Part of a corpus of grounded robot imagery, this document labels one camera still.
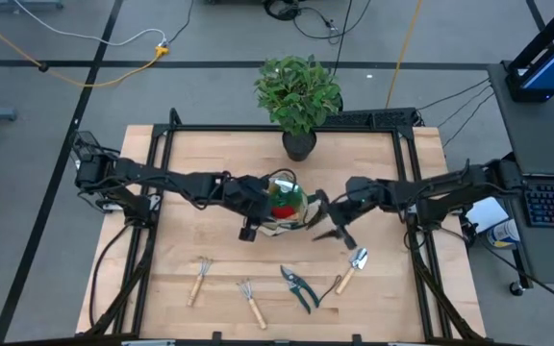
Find grey equipment cart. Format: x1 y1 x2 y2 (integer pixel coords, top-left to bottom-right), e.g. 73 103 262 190
487 62 554 287

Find white blue canister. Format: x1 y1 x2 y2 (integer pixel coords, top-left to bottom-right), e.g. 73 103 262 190
486 218 521 250

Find metal hand rake wooden handle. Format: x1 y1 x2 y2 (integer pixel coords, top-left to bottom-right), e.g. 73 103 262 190
186 256 214 308
236 278 268 332

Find green spray bottle white trigger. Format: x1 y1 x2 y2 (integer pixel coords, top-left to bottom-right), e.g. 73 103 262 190
266 175 310 212

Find green plant in black pot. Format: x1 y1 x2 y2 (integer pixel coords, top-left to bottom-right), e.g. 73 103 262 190
253 54 344 163

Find long yellow hanging cable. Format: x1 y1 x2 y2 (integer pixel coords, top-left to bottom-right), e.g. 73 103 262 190
385 0 425 110

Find green handled pruning shears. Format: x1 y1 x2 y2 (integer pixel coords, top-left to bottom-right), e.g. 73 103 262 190
279 264 321 315

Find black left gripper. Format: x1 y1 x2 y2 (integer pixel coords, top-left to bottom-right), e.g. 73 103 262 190
226 175 278 242

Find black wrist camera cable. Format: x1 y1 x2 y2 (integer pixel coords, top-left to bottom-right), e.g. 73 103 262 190
264 167 300 186

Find white paper sheet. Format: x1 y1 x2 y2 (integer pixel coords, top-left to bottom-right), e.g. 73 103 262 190
464 195 510 235

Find transplant trowel wooden handle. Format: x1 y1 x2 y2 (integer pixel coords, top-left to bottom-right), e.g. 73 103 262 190
318 246 369 303

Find black perforated equipment box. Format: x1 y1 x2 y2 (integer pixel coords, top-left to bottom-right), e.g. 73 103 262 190
322 107 423 129

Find white floor cable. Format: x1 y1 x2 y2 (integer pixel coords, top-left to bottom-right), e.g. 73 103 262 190
14 0 168 47

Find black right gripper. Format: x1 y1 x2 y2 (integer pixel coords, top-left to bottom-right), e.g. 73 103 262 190
308 190 369 251

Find red and black garden glove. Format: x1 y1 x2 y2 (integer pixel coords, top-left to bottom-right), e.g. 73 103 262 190
270 205 302 221

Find black cable coil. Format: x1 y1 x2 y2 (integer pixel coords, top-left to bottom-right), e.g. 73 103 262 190
262 0 303 22

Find black aluminium table frame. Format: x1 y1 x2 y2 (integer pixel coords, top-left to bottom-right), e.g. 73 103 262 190
84 108 490 346

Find yellow extension cable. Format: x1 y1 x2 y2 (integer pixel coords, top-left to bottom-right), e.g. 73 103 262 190
0 7 170 88

